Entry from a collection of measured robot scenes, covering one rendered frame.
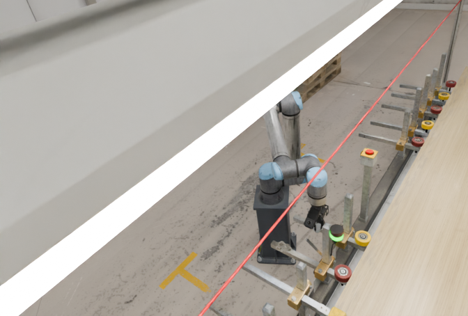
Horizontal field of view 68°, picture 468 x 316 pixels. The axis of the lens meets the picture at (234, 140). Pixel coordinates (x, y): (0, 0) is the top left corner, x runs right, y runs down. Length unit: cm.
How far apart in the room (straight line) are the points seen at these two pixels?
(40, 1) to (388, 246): 308
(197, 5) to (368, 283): 173
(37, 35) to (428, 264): 191
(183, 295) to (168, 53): 285
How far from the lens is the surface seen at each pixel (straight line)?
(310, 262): 194
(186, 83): 16
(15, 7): 335
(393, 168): 278
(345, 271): 186
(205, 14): 18
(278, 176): 169
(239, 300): 286
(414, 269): 194
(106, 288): 327
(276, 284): 175
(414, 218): 216
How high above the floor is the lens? 242
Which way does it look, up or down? 33 degrees down
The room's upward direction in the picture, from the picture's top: 10 degrees counter-clockwise
